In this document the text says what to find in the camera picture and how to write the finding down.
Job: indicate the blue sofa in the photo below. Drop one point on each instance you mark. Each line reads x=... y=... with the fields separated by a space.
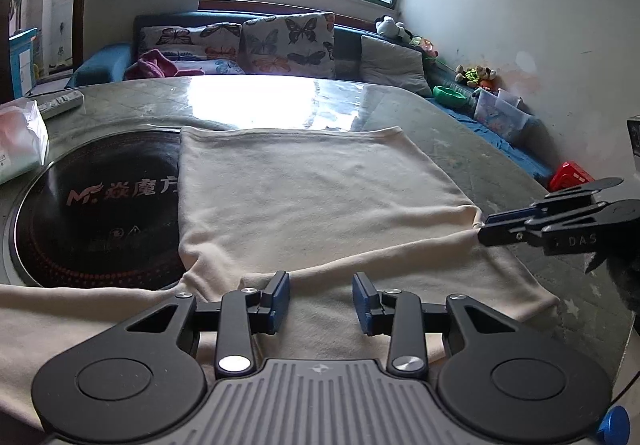
x=100 y=62

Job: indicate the square butterfly print cushion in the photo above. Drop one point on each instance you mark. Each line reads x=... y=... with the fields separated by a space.
x=290 y=45

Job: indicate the grey pillow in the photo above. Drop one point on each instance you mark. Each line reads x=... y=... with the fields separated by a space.
x=392 y=62

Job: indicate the cream sweatshirt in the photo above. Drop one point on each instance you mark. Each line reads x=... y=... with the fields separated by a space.
x=310 y=185

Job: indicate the dark wooden door frame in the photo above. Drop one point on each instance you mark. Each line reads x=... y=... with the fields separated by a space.
x=82 y=0

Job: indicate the white remote control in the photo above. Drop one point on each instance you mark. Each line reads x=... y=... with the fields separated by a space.
x=60 y=105

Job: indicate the small plush toys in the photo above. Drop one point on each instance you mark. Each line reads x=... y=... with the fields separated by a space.
x=475 y=75

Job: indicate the round black induction cooktop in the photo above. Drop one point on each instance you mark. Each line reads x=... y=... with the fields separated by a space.
x=100 y=235

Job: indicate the blue white box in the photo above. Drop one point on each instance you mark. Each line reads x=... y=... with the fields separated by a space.
x=22 y=62

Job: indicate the panda plush toy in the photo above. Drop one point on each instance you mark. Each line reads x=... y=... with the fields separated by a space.
x=392 y=27

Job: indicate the red plastic basket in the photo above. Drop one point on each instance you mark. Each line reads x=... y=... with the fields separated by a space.
x=570 y=175

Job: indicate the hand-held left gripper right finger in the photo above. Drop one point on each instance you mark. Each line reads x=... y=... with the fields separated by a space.
x=361 y=301

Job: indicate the wide butterfly print cushion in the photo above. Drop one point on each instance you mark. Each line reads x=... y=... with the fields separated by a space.
x=190 y=40

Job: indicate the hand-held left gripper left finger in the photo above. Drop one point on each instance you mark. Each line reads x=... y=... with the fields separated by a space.
x=280 y=301

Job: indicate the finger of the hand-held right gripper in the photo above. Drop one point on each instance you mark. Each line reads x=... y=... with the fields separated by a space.
x=510 y=216
x=500 y=234

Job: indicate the clear plastic storage box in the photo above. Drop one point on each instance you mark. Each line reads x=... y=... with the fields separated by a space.
x=500 y=115

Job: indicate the pink and green toy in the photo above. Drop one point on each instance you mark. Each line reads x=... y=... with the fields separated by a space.
x=426 y=47

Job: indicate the green plastic bowl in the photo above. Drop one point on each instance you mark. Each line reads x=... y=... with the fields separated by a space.
x=450 y=96

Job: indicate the pink cloth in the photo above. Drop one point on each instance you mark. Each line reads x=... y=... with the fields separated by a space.
x=155 y=67

